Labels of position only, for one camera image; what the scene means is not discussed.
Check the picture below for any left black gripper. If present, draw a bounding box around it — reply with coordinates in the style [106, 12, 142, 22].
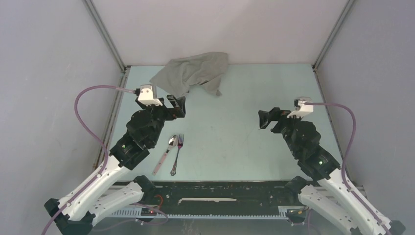
[136, 94, 185, 146]

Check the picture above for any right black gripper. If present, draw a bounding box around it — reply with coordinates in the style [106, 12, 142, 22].
[257, 107, 303, 157]

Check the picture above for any grey cloth napkin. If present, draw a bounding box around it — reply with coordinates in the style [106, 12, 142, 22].
[150, 52, 229, 97]

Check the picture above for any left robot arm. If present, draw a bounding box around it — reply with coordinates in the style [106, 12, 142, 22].
[45, 95, 186, 235]

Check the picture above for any iridescent fork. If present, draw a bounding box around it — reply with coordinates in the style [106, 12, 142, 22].
[170, 134, 184, 176]

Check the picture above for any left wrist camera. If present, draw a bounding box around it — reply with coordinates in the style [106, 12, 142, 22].
[137, 84, 162, 106]

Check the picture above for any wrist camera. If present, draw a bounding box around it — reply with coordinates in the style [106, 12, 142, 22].
[287, 96, 314, 118]
[137, 84, 162, 106]

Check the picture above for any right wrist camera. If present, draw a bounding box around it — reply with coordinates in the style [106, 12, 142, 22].
[287, 96, 314, 118]

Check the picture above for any silver spoon pink handle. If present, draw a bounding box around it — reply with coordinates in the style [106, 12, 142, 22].
[152, 135, 179, 176]

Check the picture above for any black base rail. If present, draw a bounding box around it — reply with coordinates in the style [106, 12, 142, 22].
[140, 181, 304, 215]

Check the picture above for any white cable duct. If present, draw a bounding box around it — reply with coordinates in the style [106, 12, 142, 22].
[108, 206, 304, 220]

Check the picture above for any left aluminium frame post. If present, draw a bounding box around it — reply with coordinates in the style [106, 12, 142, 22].
[82, 0, 127, 72]

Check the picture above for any aluminium frame post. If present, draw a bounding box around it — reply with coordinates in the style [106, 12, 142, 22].
[313, 0, 356, 71]
[82, 0, 127, 72]

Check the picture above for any right aluminium frame post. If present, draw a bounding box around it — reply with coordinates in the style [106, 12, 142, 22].
[313, 0, 356, 71]

